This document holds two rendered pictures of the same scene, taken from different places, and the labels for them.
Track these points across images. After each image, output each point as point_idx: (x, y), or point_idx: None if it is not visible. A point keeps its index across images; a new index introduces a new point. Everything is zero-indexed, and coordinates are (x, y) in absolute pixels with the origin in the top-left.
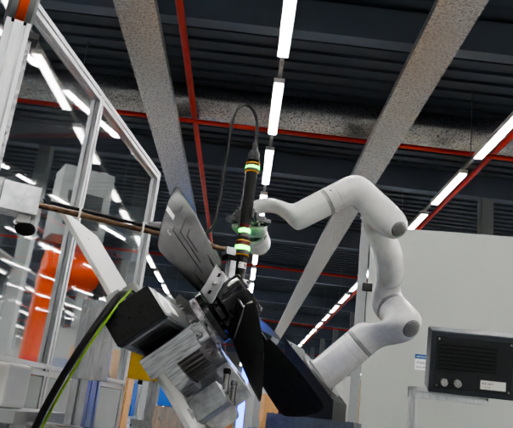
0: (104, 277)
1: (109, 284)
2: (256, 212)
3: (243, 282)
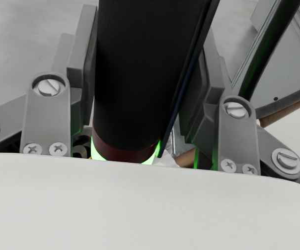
0: (290, 120)
1: (282, 130)
2: (61, 35)
3: (84, 127)
